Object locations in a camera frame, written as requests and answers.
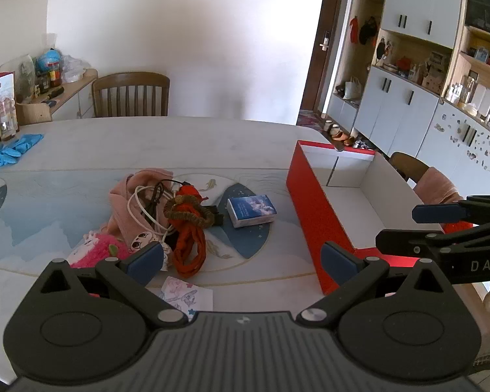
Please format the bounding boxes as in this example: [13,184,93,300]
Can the blue globe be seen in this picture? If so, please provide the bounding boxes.
[36,49,62,74]

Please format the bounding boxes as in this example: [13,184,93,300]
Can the patterned red rug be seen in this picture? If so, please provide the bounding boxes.
[297,110,331,131]

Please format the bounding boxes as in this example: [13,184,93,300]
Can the dark wooden chair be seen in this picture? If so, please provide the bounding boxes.
[389,152,431,182]

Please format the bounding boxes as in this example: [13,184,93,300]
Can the white printed packet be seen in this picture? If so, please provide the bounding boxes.
[159,276,214,323]

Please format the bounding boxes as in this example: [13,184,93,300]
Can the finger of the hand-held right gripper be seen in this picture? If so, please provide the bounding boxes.
[412,195,490,226]
[375,220,490,260]

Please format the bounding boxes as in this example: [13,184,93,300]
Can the white wooden sideboard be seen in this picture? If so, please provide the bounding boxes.
[14,69,99,125]

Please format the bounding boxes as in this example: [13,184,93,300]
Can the brown wooden chair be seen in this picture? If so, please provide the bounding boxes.
[91,72,171,118]

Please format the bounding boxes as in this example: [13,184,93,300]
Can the doll face pouch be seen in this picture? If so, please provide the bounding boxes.
[128,231,174,272]

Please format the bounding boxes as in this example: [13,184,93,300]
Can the brown scrunchie hair tie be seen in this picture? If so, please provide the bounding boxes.
[164,196,218,229]

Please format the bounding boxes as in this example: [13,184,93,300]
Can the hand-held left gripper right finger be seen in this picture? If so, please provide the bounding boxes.
[296,242,454,329]

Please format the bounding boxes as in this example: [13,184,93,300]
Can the white cable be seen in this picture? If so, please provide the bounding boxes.
[126,186,176,250]

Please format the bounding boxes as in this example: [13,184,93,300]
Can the packaged glass jars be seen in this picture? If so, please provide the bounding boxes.
[0,98,19,139]

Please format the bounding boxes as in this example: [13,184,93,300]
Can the blue book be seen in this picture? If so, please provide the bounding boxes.
[226,194,277,229]

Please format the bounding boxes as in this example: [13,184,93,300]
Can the brown door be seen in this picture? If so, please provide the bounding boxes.
[300,0,348,113]

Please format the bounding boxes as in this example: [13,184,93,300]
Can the white cabinet wall unit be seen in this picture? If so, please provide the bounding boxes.
[327,0,490,180]

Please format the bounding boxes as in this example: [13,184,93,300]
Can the pink plush toy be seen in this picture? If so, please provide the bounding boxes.
[67,231,131,269]

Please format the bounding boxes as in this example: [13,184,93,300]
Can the row of shoes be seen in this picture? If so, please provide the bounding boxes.
[329,128,356,145]

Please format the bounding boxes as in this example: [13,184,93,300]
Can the black cable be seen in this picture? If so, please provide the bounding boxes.
[141,177,188,229]

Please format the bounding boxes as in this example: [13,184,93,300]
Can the blue gloves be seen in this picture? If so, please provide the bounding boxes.
[0,133,45,169]

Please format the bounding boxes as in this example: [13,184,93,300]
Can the small cardboard box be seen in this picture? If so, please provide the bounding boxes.
[15,102,53,125]

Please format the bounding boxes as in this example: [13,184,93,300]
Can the white cardboard box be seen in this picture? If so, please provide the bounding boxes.
[286,140,474,295]

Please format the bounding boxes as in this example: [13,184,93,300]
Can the clear plastic bag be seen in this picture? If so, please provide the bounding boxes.
[61,54,91,84]

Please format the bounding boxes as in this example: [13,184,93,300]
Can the white tote bag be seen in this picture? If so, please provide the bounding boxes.
[343,75,364,101]

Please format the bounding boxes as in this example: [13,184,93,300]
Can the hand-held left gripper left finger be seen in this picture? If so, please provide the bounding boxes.
[39,242,188,329]

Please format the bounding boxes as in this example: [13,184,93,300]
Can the pink fringed scarf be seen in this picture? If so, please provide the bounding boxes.
[412,167,462,205]

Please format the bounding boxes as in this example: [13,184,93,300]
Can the pink fleece garment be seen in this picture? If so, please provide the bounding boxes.
[107,168,175,250]

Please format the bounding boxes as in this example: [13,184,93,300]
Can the blue printed table mat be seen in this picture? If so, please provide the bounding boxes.
[0,169,323,278]

